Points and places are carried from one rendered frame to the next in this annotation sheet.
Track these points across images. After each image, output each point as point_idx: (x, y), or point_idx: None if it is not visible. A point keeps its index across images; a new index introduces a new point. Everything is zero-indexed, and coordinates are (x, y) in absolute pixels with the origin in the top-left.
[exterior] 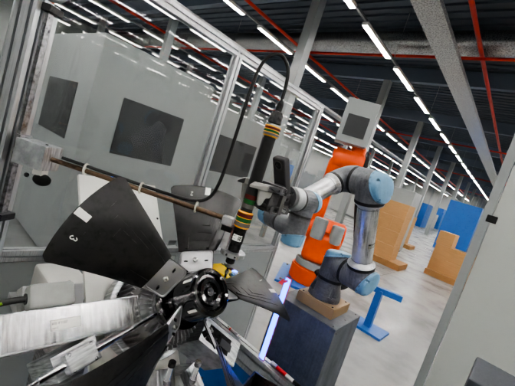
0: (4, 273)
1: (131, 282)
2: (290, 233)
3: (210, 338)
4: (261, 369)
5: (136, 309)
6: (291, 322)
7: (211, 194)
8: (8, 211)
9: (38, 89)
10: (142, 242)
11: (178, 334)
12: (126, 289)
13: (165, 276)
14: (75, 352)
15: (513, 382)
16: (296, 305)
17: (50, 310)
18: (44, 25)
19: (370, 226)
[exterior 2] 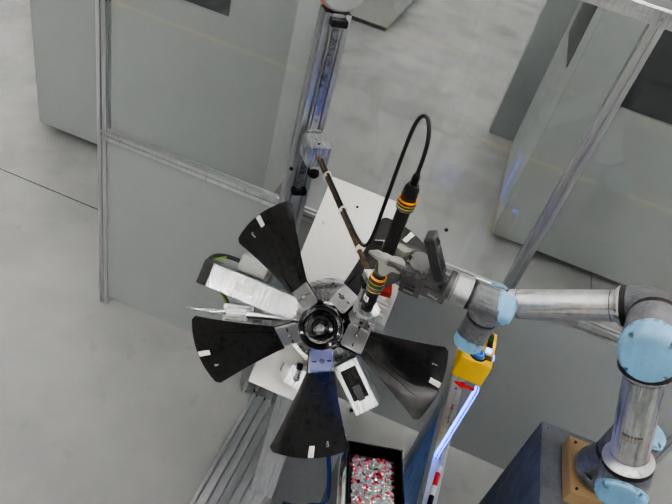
0: None
1: (284, 286)
2: (458, 330)
3: (307, 363)
4: (429, 464)
5: (294, 309)
6: (529, 464)
7: (366, 244)
8: (302, 188)
9: (330, 89)
10: (289, 258)
11: None
12: None
13: (303, 294)
14: (232, 308)
15: None
16: (541, 448)
17: (239, 275)
18: (331, 37)
19: (626, 404)
